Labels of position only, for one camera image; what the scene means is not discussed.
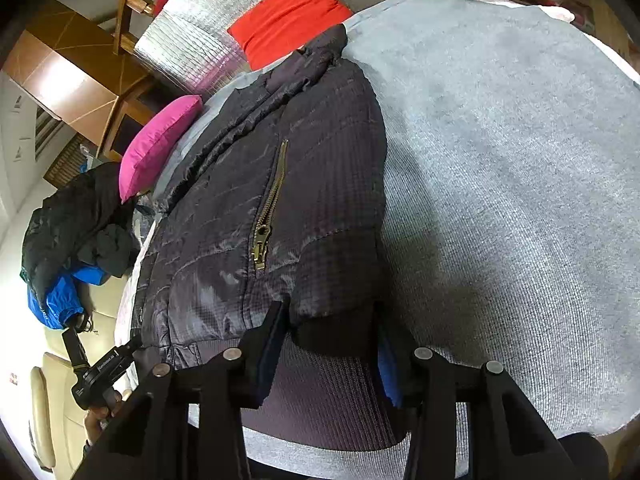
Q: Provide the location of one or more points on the silver foil mat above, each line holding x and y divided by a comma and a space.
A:
200, 45

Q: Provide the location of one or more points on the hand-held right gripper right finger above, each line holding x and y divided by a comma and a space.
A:
389, 375

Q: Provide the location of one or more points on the dark quilted zip jacket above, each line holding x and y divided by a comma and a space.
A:
300, 185

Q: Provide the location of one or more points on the wooden cabinet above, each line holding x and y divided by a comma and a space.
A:
65, 60

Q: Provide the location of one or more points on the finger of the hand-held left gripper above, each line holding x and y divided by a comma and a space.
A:
75, 347
131, 349

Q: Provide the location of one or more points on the brown woven blind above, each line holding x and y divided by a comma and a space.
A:
67, 162

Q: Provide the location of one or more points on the pink pillow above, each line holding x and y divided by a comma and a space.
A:
155, 145

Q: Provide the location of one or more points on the black puffer jacket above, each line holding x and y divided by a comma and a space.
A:
65, 225

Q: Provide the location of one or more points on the floral patterned cloth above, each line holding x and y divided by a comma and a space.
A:
145, 207

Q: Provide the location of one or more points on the black cloth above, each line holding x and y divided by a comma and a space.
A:
112, 250

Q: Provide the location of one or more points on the grey blanket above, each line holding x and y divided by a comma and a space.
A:
500, 160

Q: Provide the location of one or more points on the blue jacket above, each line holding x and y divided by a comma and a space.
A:
55, 300

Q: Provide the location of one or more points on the cream sofa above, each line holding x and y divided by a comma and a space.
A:
50, 410

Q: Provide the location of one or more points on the person's left hand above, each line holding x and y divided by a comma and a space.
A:
97, 420

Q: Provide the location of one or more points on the person's dark clothing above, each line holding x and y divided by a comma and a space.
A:
600, 460

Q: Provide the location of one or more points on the white blanket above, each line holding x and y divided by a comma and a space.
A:
129, 305

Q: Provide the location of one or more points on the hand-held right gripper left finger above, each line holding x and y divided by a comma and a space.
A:
270, 355

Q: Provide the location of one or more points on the red pillow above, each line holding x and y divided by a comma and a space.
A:
290, 15

